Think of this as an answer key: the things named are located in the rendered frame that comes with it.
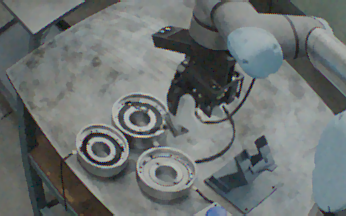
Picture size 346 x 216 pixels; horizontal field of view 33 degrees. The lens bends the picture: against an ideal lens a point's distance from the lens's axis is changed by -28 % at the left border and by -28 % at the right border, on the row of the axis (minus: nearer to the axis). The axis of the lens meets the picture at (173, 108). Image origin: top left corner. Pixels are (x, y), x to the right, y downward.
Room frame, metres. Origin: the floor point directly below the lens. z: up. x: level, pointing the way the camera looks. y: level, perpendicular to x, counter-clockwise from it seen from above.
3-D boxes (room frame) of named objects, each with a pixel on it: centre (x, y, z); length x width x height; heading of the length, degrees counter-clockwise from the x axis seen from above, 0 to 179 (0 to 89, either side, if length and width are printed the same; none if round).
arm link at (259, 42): (0.77, -0.10, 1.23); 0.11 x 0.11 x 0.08; 27
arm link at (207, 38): (0.85, -0.04, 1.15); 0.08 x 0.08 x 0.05
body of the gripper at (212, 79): (0.85, -0.04, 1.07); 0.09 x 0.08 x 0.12; 52
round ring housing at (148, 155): (0.82, -0.01, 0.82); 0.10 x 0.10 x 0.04
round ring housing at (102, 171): (0.84, 0.11, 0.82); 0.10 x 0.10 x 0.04
